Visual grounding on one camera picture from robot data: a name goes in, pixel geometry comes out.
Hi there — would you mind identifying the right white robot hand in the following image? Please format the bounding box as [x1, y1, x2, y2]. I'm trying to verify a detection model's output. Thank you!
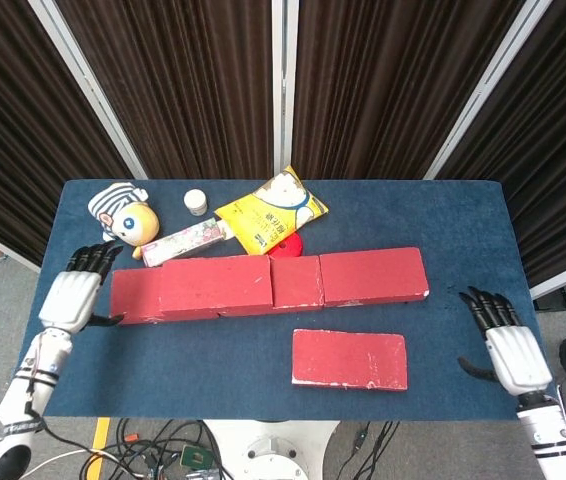
[457, 285, 554, 397]

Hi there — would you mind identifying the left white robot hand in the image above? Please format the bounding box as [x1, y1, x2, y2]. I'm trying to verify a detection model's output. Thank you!
[37, 241, 125, 335]

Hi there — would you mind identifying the red brick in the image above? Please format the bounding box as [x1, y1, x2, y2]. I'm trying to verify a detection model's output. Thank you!
[291, 328, 409, 393]
[158, 253, 273, 321]
[318, 246, 430, 308]
[109, 268, 219, 326]
[217, 255, 325, 318]

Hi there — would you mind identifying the pink floral box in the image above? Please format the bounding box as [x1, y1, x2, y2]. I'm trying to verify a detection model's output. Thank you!
[141, 217, 228, 268]

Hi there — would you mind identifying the plush toy with striped hat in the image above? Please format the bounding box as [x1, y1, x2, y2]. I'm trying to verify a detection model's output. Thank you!
[87, 182, 161, 260]

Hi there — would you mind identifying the blue table cloth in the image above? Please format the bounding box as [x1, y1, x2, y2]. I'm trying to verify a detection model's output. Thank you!
[37, 178, 547, 421]

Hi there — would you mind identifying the yellow floor tape strip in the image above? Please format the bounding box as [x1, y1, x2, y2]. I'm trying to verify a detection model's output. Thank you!
[85, 417, 112, 480]

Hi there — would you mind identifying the small white jar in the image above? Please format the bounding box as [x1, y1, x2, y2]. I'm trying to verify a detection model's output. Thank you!
[183, 189, 209, 217]

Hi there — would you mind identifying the brown fabric partition panel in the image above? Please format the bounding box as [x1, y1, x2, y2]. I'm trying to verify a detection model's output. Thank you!
[0, 0, 148, 274]
[42, 0, 287, 180]
[422, 0, 566, 297]
[272, 0, 554, 180]

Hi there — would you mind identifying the green circuit board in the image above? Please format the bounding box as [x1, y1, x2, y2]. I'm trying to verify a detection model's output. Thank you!
[180, 443, 214, 471]

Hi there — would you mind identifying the yellow snack bag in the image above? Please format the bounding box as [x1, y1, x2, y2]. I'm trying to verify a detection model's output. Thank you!
[213, 165, 330, 261]

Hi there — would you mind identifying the red round disc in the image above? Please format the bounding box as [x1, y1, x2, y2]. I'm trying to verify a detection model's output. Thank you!
[266, 232, 304, 259]

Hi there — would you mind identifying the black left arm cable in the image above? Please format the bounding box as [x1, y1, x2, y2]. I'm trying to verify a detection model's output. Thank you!
[22, 344, 134, 480]

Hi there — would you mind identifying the white floor cable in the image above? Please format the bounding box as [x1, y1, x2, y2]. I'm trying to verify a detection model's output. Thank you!
[30, 447, 150, 480]

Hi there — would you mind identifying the black floor cable tangle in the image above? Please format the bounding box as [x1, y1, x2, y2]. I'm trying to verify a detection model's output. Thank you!
[80, 417, 237, 480]

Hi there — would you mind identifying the black cable with green plug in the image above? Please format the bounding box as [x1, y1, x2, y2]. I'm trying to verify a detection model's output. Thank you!
[335, 420, 402, 480]

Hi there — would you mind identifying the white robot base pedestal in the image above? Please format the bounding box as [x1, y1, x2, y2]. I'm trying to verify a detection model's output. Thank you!
[201, 419, 340, 480]

